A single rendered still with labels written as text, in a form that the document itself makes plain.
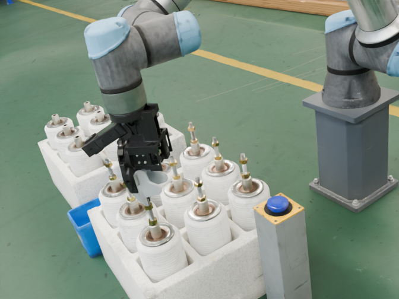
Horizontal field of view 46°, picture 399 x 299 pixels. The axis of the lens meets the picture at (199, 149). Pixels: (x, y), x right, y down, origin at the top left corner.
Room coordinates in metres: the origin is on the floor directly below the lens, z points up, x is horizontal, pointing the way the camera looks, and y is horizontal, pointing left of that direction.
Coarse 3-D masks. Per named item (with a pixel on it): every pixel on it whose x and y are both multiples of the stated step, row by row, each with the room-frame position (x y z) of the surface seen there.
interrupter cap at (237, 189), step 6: (240, 180) 0.91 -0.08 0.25; (252, 180) 0.90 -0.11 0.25; (258, 180) 0.90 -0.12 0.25; (234, 186) 0.89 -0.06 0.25; (240, 186) 0.89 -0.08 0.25; (252, 186) 0.88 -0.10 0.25; (258, 186) 0.87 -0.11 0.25; (234, 192) 0.87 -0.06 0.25; (240, 192) 0.87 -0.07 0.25; (246, 192) 0.86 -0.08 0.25; (252, 192) 0.86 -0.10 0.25; (258, 192) 0.85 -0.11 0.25
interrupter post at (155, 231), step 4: (156, 224) 0.78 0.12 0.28; (152, 228) 0.77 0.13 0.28; (156, 228) 0.77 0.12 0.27; (160, 228) 0.78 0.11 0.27; (152, 232) 0.77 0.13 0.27; (156, 232) 0.77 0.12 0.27; (160, 232) 0.78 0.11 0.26; (152, 236) 0.78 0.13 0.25; (156, 236) 0.77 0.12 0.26; (160, 236) 0.77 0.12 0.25
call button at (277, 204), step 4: (276, 196) 0.72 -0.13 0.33; (280, 196) 0.72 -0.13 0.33; (268, 200) 0.71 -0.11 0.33; (272, 200) 0.71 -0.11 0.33; (276, 200) 0.71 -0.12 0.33; (280, 200) 0.71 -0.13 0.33; (284, 200) 0.70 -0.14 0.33; (268, 204) 0.70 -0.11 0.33; (272, 204) 0.70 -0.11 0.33; (276, 204) 0.70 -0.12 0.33; (280, 204) 0.69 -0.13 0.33; (284, 204) 0.69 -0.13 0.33; (288, 204) 0.70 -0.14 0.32; (268, 208) 0.70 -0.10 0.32; (272, 208) 0.69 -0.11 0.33; (276, 208) 0.69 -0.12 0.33; (280, 208) 0.69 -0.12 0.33; (284, 208) 0.69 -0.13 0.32
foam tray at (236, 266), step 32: (96, 224) 0.96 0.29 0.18; (128, 256) 0.82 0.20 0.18; (192, 256) 0.77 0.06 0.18; (224, 256) 0.76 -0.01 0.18; (256, 256) 0.79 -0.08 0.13; (128, 288) 0.84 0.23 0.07; (160, 288) 0.70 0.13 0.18; (192, 288) 0.72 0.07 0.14; (224, 288) 0.75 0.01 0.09; (256, 288) 0.78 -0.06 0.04
